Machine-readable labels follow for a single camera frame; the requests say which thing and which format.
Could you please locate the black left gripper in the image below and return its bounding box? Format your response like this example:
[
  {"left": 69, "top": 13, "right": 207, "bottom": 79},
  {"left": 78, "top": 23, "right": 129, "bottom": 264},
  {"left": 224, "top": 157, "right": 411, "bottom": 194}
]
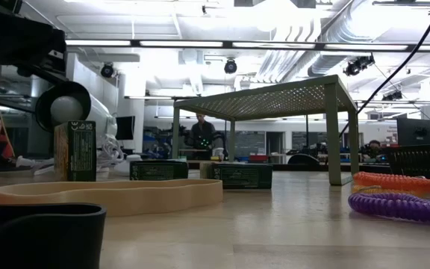
[{"left": 0, "top": 0, "right": 67, "bottom": 75}]

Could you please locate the green yellow crayon box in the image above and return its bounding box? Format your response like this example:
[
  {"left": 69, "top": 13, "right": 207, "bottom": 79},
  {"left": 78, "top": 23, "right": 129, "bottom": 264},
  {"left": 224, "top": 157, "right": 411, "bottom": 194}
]
[
  {"left": 128, "top": 159, "right": 190, "bottom": 182},
  {"left": 199, "top": 161, "right": 274, "bottom": 191},
  {"left": 53, "top": 120, "right": 97, "bottom": 188}
]

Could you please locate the orange spiral wrist keychain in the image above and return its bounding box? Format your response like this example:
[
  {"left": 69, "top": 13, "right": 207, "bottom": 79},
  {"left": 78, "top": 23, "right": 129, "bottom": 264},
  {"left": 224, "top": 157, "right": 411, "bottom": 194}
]
[{"left": 352, "top": 170, "right": 430, "bottom": 194}]

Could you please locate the small black monitor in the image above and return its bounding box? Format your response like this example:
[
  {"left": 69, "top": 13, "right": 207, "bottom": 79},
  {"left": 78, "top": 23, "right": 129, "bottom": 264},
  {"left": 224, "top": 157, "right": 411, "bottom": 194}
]
[{"left": 115, "top": 115, "right": 137, "bottom": 141}]

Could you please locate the long ceiling light bar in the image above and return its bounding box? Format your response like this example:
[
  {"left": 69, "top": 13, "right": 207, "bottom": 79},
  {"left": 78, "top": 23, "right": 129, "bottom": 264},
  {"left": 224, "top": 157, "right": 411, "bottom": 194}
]
[{"left": 64, "top": 39, "right": 430, "bottom": 52}]

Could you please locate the green perforated metal shelf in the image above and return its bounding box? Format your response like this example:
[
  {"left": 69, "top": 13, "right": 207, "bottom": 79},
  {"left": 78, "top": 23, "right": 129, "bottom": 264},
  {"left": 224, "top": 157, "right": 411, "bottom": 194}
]
[{"left": 170, "top": 74, "right": 361, "bottom": 187}]

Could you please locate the black ceiling spotlight cluster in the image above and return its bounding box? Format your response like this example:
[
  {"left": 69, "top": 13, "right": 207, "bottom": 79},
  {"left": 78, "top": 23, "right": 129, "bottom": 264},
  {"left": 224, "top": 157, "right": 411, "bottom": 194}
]
[
  {"left": 343, "top": 54, "right": 376, "bottom": 77},
  {"left": 381, "top": 90, "right": 403, "bottom": 102}
]

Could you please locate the large black monitor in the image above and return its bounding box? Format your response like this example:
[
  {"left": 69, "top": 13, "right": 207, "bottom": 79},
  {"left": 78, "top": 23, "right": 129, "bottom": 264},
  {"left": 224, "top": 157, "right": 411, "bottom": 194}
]
[{"left": 396, "top": 117, "right": 430, "bottom": 146}]

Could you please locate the black plastic basket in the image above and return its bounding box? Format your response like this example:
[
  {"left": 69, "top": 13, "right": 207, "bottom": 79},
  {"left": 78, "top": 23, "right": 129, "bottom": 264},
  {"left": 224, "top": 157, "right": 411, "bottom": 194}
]
[{"left": 384, "top": 143, "right": 430, "bottom": 179}]

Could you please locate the yellow hanging cord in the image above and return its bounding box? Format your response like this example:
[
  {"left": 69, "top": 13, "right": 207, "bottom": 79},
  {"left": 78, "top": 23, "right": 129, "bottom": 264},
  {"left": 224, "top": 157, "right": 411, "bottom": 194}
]
[{"left": 0, "top": 64, "right": 15, "bottom": 158}]

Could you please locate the white round cord switch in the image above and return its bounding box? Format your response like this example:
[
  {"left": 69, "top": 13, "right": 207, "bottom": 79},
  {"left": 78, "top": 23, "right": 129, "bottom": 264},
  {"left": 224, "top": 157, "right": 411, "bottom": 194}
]
[{"left": 113, "top": 153, "right": 143, "bottom": 175}]

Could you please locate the black table frame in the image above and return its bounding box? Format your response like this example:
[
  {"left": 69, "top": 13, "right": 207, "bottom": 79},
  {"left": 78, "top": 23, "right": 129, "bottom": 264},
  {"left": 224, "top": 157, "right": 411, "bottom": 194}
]
[{"left": 188, "top": 159, "right": 387, "bottom": 173}]

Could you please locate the silver ceiling duct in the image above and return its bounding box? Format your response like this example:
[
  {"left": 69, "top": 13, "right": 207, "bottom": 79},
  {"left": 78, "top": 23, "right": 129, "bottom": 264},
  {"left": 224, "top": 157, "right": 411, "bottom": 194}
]
[{"left": 306, "top": 0, "right": 391, "bottom": 78}]

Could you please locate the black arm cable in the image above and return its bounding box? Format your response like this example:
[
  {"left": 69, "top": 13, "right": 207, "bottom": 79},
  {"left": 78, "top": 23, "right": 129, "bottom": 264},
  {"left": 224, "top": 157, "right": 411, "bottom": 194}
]
[{"left": 337, "top": 0, "right": 430, "bottom": 137}]

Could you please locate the yellow spiral wrist keychain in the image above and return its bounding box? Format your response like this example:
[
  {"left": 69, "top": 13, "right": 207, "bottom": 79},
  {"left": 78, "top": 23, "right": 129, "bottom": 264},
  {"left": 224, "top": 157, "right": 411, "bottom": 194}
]
[{"left": 351, "top": 185, "right": 425, "bottom": 198}]

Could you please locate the purple spiral wrist keychain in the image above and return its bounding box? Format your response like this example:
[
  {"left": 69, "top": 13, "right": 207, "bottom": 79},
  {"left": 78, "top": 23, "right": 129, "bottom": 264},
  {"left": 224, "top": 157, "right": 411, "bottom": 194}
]
[{"left": 347, "top": 192, "right": 430, "bottom": 232}]

